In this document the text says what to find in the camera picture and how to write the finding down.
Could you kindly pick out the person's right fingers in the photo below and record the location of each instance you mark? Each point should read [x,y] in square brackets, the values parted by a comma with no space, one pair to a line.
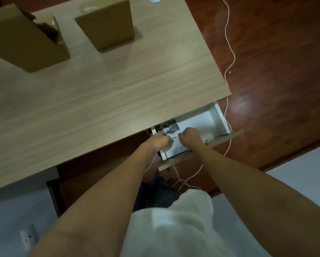
[183,137]

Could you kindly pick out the person's right hand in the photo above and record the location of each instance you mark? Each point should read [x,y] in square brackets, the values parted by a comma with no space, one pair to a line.
[191,137]

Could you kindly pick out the person's left forearm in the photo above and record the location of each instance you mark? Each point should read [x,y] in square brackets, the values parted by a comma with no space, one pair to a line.
[101,208]

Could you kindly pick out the white wall socket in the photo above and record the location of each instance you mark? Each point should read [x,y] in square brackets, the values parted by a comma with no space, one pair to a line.
[29,236]

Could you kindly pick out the person's right forearm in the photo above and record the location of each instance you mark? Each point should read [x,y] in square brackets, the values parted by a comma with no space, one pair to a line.
[256,200]

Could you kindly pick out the white booklet with dark photo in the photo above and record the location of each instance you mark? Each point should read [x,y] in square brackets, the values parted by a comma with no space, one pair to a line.
[176,151]

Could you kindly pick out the upright cardboard box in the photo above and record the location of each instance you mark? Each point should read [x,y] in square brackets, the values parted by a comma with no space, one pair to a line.
[107,26]

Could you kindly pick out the person's left fingers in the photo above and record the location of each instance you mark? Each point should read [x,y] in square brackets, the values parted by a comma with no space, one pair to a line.
[167,138]

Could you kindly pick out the dark trousers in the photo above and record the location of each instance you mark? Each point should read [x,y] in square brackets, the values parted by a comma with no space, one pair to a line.
[157,194]

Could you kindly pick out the white shirt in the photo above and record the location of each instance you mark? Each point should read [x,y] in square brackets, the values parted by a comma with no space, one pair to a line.
[173,227]

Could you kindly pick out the white drawer with wooden front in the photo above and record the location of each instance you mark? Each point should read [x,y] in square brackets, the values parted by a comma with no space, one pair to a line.
[210,120]

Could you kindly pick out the large open cardboard box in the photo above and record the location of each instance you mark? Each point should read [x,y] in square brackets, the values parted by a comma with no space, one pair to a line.
[20,40]

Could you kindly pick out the person's left hand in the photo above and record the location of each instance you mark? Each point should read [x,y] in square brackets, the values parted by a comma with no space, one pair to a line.
[157,143]

